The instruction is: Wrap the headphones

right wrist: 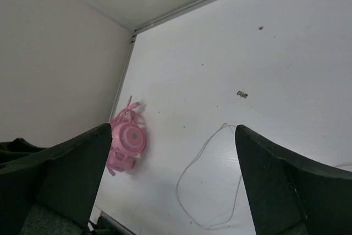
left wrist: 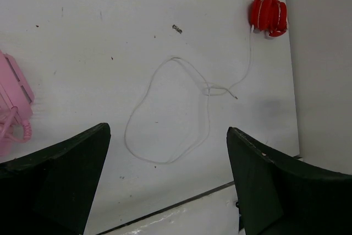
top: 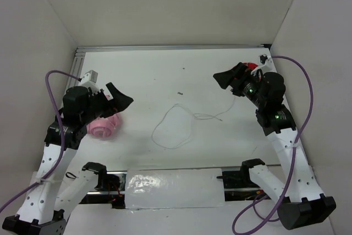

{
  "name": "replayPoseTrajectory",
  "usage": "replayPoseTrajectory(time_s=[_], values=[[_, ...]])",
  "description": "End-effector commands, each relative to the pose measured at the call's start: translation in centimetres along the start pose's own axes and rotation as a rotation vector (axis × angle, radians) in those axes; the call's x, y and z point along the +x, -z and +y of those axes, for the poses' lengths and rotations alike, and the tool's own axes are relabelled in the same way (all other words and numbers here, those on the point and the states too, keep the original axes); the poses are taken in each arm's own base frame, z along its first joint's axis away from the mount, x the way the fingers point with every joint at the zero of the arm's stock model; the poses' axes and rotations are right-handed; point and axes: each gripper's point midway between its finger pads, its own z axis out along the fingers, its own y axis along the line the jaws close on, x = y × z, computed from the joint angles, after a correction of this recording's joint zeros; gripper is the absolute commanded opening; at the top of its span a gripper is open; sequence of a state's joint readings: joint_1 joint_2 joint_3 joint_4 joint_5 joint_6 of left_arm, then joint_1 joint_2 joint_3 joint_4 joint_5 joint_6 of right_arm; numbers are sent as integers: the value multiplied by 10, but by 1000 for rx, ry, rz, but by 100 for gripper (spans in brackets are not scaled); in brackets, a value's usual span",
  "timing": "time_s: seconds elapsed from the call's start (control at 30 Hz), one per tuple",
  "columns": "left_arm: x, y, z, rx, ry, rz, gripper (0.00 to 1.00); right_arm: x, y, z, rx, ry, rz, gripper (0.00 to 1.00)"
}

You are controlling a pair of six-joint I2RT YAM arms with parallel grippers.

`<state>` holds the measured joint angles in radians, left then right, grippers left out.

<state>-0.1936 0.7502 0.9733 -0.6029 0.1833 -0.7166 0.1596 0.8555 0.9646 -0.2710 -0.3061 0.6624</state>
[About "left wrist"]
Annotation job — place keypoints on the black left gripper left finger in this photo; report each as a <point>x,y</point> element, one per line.
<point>51,191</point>

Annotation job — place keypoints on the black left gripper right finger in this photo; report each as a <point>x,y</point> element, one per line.
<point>278,194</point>

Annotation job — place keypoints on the red headphones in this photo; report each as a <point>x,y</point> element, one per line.
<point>270,16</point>

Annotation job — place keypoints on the pink headphones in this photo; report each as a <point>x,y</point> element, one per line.
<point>16,100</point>

